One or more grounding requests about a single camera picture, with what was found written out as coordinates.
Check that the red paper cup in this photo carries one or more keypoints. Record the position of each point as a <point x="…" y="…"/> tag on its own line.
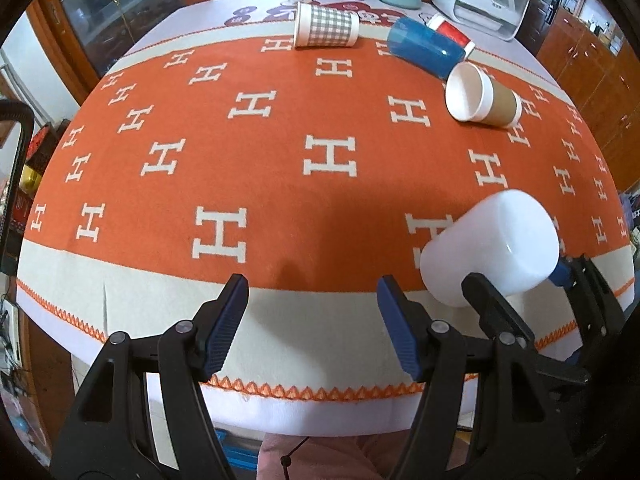
<point x="452" y="32"/>

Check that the black chair frame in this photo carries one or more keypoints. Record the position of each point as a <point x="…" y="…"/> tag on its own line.
<point x="20" y="160"/>

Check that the brown sleeved paper cup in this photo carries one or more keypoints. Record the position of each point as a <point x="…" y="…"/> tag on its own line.
<point x="480" y="95"/>

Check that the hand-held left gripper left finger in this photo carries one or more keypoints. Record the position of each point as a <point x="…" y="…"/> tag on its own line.
<point x="227" y="312"/>

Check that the orange patterned tablecloth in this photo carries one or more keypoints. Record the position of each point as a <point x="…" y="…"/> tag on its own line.
<point x="280" y="125"/>

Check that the white plastic cup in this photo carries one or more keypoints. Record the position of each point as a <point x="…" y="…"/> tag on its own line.
<point x="492" y="245"/>

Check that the wooden glass door cabinet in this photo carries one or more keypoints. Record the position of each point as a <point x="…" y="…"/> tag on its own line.
<point x="150" y="5"/>

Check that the person's pink trousers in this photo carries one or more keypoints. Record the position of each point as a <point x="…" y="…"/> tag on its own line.
<point x="340" y="457"/>

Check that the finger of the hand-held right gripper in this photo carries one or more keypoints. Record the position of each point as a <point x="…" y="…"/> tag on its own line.
<point x="562" y="274"/>
<point x="482" y="294"/>

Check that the blue plastic cup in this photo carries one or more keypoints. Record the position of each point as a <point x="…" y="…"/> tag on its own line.
<point x="425" y="47"/>

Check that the brown wooden cabinet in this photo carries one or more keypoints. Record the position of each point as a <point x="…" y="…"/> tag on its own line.
<point x="595" y="60"/>

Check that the plaid paper cup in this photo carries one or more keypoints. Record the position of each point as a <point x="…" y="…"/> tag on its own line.
<point x="327" y="25"/>

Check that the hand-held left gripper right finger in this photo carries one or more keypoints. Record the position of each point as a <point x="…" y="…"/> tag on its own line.
<point x="400" y="317"/>

